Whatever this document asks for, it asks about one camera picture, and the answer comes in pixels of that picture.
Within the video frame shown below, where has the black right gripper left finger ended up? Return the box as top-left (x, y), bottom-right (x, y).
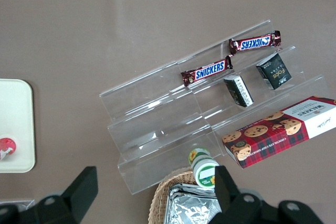
top-left (0, 166), bottom-right (99, 224)

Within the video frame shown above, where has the clear acrylic stepped stand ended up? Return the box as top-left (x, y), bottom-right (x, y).
top-left (177, 19), bottom-right (329, 157)
top-left (99, 61), bottom-right (224, 196)

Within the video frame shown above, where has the woven wicker basket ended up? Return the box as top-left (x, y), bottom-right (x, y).
top-left (148, 167), bottom-right (218, 224)

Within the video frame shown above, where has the cream plastic tray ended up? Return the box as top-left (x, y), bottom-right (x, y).
top-left (0, 79), bottom-right (36, 174)

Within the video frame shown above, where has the foil wrapped sandwich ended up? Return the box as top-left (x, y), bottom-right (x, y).
top-left (164, 183), bottom-right (223, 224)

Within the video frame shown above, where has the black box gold Face print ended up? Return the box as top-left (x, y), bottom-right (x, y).
top-left (256, 52), bottom-right (293, 90)

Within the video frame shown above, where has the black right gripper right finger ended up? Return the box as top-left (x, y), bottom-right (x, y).
top-left (209, 165), bottom-right (323, 224)

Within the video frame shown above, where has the white green sunflower yogurt bottle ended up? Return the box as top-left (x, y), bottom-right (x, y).
top-left (187, 147), bottom-right (220, 189)

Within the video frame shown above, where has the Snickers chocolate bar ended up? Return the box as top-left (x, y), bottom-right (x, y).
top-left (227, 30), bottom-right (281, 56)
top-left (180, 55), bottom-right (234, 87)

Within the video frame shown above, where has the clear plastic box edge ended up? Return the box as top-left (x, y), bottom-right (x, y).
top-left (0, 199), bottom-right (35, 209)

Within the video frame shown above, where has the Walkers red tartan cookie box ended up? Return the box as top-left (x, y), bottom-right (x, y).
top-left (222, 95), bottom-right (336, 169)

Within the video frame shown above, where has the red white wrapped snack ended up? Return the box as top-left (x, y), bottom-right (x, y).
top-left (0, 137), bottom-right (18, 161)

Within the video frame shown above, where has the black box white text side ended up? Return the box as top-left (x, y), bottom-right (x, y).
top-left (223, 74), bottom-right (254, 108)

